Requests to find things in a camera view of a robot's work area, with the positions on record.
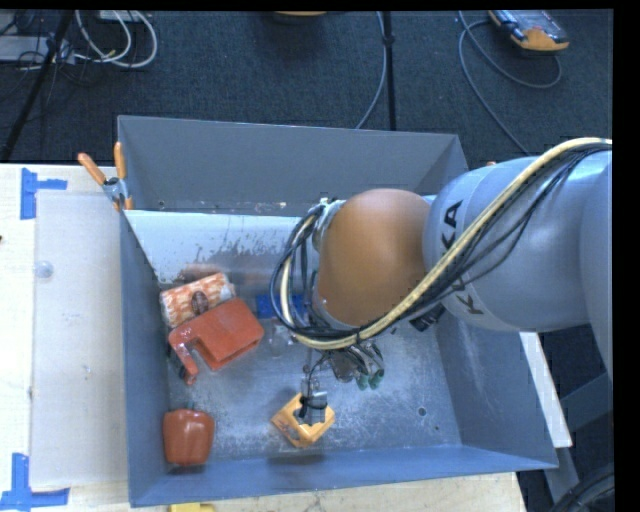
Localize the yellow square ring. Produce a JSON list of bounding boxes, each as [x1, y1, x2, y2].
[[270, 392, 337, 449]]

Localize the blue flat block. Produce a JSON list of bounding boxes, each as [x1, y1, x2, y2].
[[255, 293, 307, 320]]

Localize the red-orange notched block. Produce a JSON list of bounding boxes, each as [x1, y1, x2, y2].
[[167, 297, 266, 386]]

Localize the red toy bell pepper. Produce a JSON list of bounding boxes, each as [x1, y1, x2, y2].
[[161, 408, 217, 468]]

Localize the orange and white patterned roll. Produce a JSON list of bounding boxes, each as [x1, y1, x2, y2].
[[159, 271, 237, 328]]

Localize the grey metal bin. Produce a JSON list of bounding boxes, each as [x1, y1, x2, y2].
[[115, 114, 561, 509]]

